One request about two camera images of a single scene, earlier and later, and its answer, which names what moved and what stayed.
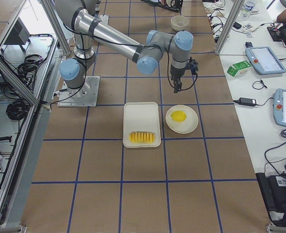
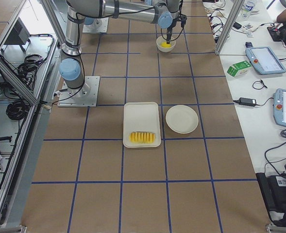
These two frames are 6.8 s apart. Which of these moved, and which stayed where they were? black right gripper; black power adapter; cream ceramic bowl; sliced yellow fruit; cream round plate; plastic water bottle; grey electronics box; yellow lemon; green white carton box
Moved: cream ceramic bowl; yellow lemon; black right gripper
Stayed: grey electronics box; sliced yellow fruit; cream round plate; green white carton box; black power adapter; plastic water bottle
